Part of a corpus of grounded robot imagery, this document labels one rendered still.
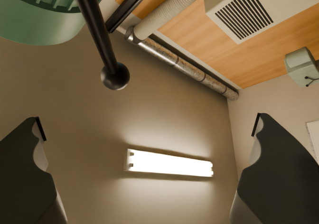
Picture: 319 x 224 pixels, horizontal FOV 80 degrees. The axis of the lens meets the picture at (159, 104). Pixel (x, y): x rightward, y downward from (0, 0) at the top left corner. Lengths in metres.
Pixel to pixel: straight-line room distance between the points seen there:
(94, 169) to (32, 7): 1.45
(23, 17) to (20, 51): 1.43
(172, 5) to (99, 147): 1.30
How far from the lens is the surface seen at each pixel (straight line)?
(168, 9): 1.79
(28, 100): 1.57
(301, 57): 2.19
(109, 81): 0.23
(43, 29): 0.29
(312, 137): 3.00
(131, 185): 1.80
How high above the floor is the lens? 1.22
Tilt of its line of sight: 43 degrees up
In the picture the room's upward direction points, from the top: 113 degrees counter-clockwise
